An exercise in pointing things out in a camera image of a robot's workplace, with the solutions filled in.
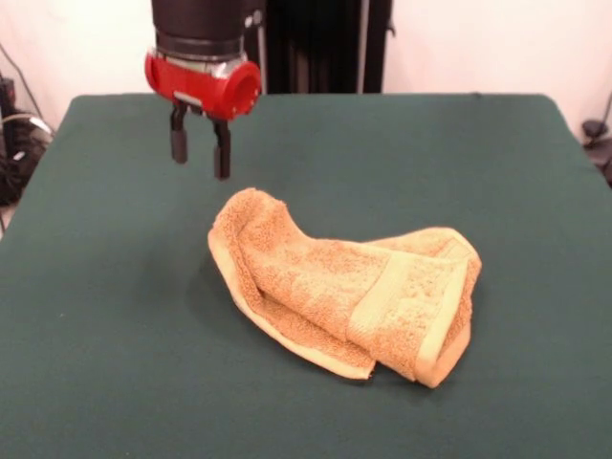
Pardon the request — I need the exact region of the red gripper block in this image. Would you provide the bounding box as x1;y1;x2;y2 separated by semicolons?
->
144;46;263;182

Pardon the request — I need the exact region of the orange terry towel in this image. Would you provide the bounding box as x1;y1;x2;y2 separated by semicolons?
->
207;186;483;390

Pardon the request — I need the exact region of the dark green table cloth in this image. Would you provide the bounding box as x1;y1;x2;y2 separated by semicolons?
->
0;94;612;459

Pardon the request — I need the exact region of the black robot pedestal stand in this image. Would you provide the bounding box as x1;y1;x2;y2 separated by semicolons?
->
248;0;398;96

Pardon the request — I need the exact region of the black cable pile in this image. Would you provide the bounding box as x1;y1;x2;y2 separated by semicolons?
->
0;112;53;207

